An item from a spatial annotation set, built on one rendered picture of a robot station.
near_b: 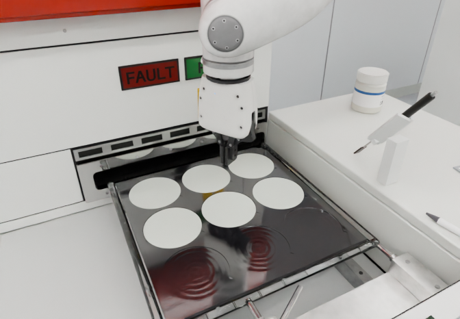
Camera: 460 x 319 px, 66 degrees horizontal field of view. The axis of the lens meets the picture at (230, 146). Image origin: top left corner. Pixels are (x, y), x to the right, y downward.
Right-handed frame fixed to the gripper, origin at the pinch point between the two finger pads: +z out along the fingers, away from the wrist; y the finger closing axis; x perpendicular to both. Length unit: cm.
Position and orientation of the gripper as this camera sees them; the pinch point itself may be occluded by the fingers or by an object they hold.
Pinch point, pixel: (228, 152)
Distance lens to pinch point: 67.4
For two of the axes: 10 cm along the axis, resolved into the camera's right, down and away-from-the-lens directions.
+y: 8.5, 2.7, -4.6
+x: 5.3, -4.3, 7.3
